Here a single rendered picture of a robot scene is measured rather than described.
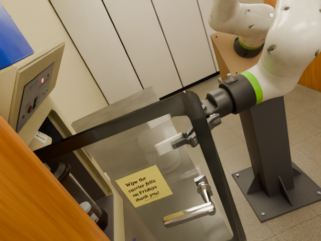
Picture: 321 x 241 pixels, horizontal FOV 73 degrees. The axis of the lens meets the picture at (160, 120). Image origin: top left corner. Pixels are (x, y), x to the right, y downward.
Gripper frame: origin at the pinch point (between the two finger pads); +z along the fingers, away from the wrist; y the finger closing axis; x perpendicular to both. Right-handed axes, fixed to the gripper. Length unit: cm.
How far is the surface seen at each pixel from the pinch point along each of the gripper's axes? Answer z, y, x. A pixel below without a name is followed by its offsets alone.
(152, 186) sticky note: 3.9, 19.7, -2.4
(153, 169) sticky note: 2.1, 19.9, -5.9
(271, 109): -63, -50, 49
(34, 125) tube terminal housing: 22.5, 1.7, -16.4
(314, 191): -77, -41, 122
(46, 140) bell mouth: 24.2, -1.0, -10.9
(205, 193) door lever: -4.0, 22.6, 1.8
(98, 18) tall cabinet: 12, -294, -30
